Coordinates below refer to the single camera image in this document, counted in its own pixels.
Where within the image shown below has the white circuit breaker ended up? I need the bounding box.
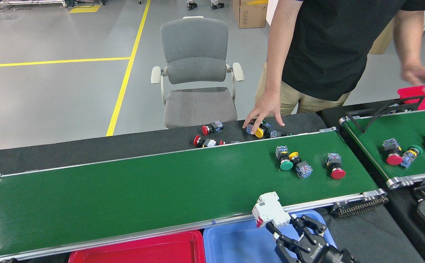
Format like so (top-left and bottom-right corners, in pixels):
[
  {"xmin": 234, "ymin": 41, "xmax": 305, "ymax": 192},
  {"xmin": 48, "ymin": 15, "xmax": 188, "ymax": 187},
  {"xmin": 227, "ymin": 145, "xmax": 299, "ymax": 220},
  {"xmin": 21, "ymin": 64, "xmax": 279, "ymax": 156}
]
[{"xmin": 251, "ymin": 191, "xmax": 292, "ymax": 229}]

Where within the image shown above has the person's left hand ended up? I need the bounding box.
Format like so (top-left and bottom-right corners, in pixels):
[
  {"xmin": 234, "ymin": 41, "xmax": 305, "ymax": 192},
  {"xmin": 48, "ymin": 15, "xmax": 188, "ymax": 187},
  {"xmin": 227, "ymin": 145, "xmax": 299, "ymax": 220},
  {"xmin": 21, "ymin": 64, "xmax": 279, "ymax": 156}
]
[{"xmin": 401, "ymin": 65, "xmax": 425, "ymax": 95}]

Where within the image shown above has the person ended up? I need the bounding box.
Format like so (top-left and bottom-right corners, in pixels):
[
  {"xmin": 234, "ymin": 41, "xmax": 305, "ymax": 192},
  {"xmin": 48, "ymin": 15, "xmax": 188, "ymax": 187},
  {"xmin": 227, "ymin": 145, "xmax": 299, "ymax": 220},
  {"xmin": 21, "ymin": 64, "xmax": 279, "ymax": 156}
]
[
  {"xmin": 186, "ymin": 0, "xmax": 225, "ymax": 11},
  {"xmin": 242, "ymin": 0, "xmax": 425, "ymax": 129}
]

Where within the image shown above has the blue plastic tray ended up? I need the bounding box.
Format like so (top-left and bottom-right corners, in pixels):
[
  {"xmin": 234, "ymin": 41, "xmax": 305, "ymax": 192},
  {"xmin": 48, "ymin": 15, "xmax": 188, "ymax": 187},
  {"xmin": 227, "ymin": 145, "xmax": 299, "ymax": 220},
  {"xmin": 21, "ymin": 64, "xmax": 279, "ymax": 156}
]
[{"xmin": 202, "ymin": 209, "xmax": 339, "ymax": 263}]

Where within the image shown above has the red plastic tray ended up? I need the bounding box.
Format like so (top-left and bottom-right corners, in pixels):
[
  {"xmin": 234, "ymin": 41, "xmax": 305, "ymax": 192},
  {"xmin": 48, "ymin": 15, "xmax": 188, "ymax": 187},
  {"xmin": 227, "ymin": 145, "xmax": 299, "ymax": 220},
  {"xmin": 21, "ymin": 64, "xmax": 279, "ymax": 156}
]
[{"xmin": 68, "ymin": 230, "xmax": 206, "ymax": 263}]

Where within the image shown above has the metal equipment cart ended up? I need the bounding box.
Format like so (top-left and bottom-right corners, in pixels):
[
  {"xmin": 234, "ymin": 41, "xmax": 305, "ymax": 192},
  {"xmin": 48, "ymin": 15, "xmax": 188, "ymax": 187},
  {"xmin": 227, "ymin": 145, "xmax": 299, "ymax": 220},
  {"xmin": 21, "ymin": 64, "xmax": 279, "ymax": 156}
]
[{"xmin": 0, "ymin": 0, "xmax": 106, "ymax": 9}]

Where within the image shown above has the black drive chain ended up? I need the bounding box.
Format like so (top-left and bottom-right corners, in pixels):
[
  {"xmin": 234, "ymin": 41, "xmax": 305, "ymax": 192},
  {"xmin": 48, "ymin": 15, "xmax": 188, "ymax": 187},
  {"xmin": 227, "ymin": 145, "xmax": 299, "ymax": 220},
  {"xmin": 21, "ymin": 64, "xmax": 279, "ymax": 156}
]
[{"xmin": 330, "ymin": 195, "xmax": 389, "ymax": 218}]

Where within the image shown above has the person's right hand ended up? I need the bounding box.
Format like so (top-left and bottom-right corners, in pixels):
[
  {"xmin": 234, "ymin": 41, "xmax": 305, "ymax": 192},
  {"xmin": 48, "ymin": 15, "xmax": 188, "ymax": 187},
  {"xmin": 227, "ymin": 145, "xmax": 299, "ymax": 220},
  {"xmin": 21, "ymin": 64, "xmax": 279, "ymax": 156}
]
[{"xmin": 242, "ymin": 91, "xmax": 286, "ymax": 129}]

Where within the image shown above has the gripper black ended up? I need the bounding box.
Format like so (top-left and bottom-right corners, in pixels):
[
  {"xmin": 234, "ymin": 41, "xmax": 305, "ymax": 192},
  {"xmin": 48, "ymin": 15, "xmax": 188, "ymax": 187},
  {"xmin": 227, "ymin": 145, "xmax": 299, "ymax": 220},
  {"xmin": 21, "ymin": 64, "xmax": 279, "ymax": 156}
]
[{"xmin": 265, "ymin": 214, "xmax": 360, "ymax": 263}]

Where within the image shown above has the yellow push button switch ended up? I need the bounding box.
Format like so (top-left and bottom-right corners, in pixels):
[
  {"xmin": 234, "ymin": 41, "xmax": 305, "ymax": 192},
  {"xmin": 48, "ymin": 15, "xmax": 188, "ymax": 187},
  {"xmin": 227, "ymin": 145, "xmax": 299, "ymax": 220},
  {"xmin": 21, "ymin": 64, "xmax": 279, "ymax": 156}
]
[
  {"xmin": 246, "ymin": 122, "xmax": 265, "ymax": 139},
  {"xmin": 288, "ymin": 151, "xmax": 314, "ymax": 179}
]

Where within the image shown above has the long green conveyor belt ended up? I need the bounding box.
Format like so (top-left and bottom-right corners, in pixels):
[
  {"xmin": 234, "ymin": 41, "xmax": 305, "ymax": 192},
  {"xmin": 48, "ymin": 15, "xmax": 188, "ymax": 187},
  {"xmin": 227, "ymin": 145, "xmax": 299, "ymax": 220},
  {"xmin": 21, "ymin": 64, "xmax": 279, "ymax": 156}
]
[{"xmin": 0, "ymin": 126, "xmax": 388, "ymax": 262}]

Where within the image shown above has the green feeder conveyor belt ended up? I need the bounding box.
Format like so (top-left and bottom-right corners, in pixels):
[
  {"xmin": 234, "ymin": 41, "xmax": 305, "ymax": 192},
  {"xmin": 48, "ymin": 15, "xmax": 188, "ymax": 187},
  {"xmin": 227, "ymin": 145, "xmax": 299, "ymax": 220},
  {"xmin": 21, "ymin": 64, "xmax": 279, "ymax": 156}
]
[{"xmin": 338, "ymin": 107, "xmax": 425, "ymax": 190}]

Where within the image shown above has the black cable loop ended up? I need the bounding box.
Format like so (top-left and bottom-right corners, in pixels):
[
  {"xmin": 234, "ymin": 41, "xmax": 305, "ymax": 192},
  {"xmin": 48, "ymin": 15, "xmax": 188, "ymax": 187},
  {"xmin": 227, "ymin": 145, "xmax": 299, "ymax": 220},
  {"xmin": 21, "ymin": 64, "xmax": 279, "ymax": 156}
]
[{"xmin": 345, "ymin": 96, "xmax": 425, "ymax": 134}]

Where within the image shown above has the grey office chair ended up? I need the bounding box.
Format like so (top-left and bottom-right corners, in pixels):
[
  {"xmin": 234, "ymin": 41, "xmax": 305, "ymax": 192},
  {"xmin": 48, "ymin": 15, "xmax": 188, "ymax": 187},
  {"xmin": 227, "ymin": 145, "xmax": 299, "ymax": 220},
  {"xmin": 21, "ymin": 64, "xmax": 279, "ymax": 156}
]
[{"xmin": 151, "ymin": 16, "xmax": 245, "ymax": 129}]

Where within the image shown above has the brown cardboard box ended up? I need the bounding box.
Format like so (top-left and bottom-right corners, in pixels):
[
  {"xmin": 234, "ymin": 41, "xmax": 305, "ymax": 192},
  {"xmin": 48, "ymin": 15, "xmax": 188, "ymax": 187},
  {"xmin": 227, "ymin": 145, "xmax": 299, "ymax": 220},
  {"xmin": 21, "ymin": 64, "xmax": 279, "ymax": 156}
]
[{"xmin": 232, "ymin": 0, "xmax": 269, "ymax": 29}]

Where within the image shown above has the red plastic bin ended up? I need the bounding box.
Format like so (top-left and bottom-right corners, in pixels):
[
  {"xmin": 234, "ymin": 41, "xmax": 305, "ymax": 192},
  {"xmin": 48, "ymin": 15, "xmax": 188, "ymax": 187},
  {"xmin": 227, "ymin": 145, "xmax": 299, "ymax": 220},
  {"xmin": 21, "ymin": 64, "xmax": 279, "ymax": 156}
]
[{"xmin": 397, "ymin": 85, "xmax": 425, "ymax": 111}]

